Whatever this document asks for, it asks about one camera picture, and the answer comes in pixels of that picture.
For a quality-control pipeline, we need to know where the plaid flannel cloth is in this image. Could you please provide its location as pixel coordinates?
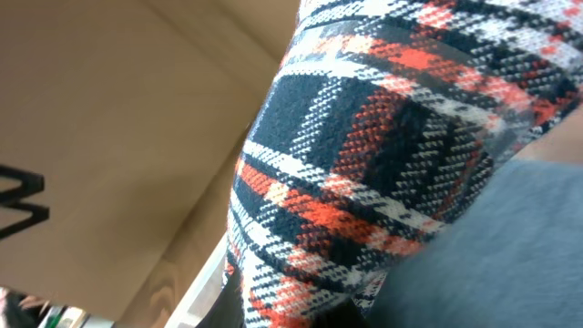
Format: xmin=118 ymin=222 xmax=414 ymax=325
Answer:
xmin=226 ymin=0 xmax=582 ymax=327

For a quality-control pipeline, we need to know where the clear plastic storage box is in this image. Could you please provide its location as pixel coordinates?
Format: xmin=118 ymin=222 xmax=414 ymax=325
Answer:
xmin=165 ymin=233 xmax=227 ymax=328

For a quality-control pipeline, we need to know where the folded blue cloth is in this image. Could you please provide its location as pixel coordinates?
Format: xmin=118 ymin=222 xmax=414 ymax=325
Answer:
xmin=368 ymin=160 xmax=582 ymax=328

